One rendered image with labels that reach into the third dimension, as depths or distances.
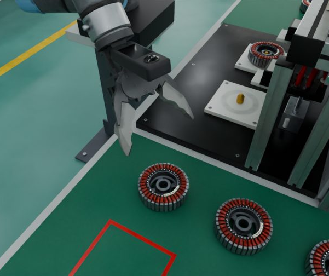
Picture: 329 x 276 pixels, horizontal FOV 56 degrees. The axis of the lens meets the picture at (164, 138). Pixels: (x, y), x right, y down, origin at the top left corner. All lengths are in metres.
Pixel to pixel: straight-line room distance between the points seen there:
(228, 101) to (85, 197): 0.46
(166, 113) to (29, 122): 1.37
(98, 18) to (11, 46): 2.41
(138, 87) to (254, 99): 0.45
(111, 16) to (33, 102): 1.74
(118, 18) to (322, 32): 0.32
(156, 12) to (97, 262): 0.90
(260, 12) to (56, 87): 1.46
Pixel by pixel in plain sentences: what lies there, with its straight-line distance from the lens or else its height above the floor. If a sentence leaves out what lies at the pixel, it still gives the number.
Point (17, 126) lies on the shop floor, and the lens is 2.12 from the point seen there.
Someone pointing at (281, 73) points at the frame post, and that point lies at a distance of 0.59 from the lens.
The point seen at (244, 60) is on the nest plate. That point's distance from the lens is 1.08.
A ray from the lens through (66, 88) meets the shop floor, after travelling 2.30.
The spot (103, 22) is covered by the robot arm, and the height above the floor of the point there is 1.11.
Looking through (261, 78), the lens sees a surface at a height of 0.90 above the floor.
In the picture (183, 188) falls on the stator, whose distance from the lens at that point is 0.68.
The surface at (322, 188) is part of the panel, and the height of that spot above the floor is 0.80.
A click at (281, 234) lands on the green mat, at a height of 0.75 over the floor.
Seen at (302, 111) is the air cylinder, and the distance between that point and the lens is 0.86.
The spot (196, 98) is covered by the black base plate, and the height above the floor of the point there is 0.77.
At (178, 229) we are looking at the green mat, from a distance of 0.67.
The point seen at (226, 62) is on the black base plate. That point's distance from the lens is 1.08.
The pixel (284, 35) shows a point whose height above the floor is 0.88.
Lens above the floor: 1.35
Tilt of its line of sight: 47 degrees down
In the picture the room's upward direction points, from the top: straight up
